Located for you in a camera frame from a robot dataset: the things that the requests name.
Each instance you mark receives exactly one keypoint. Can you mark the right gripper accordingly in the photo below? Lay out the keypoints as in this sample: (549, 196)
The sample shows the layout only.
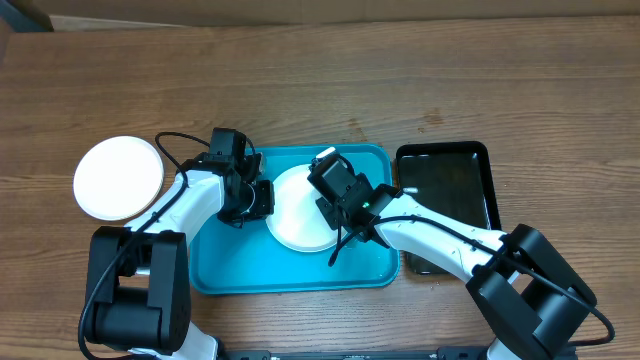
(338, 211)

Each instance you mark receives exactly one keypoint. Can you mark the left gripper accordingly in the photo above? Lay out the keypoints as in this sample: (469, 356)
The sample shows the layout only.
(267, 190)

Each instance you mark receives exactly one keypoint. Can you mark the white plate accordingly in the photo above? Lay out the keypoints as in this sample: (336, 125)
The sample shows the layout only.
(297, 221)
(118, 178)

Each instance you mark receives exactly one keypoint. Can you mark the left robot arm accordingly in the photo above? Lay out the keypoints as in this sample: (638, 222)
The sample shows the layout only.
(138, 297)

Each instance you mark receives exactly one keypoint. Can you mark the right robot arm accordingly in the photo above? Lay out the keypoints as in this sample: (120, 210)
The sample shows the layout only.
(532, 299)

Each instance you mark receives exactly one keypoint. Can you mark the teal plastic tray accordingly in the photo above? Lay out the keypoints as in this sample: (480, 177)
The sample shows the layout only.
(227, 260)

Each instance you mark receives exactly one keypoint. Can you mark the black water tray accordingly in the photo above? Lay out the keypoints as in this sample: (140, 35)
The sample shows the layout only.
(451, 178)

